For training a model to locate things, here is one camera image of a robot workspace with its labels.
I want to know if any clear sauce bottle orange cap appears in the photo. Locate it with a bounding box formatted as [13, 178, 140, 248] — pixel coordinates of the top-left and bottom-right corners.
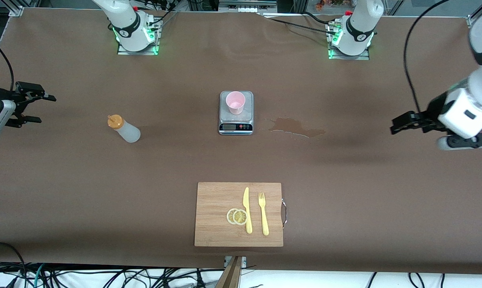
[107, 114, 141, 144]

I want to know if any pink plastic cup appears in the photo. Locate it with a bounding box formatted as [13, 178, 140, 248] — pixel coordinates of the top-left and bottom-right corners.
[225, 91, 246, 116]

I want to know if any yellow plastic fork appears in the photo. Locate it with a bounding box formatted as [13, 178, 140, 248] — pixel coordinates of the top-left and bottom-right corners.
[258, 192, 270, 236]

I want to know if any silver digital kitchen scale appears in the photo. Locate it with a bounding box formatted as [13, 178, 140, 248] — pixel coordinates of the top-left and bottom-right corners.
[219, 91, 254, 136]

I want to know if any yellow plastic knife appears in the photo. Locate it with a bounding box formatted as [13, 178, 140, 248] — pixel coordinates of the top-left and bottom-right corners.
[243, 187, 253, 234]

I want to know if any grey power strip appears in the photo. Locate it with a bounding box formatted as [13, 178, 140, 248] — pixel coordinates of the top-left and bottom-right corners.
[219, 0, 277, 13]

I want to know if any wooden cutting board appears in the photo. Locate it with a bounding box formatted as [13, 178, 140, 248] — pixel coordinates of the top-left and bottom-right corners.
[194, 182, 284, 247]

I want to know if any wooden beam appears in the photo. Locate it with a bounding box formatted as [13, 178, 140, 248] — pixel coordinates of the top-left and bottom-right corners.
[215, 256, 243, 288]

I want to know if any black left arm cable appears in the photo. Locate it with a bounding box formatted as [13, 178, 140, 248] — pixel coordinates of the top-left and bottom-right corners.
[404, 0, 451, 114]

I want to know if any aluminium frame corner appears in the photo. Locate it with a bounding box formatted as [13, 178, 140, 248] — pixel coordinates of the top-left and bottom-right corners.
[7, 0, 26, 17]
[467, 0, 482, 28]

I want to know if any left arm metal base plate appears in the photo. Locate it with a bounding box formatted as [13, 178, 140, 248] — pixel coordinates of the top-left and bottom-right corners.
[328, 20, 370, 60]

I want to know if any short black table cable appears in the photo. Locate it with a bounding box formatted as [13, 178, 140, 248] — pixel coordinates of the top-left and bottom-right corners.
[303, 11, 333, 24]

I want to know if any long black table cable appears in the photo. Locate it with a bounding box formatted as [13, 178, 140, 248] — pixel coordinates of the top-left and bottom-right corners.
[264, 16, 339, 34]

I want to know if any teal floor cable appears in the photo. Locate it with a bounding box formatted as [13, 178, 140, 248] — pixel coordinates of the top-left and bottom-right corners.
[33, 264, 46, 288]

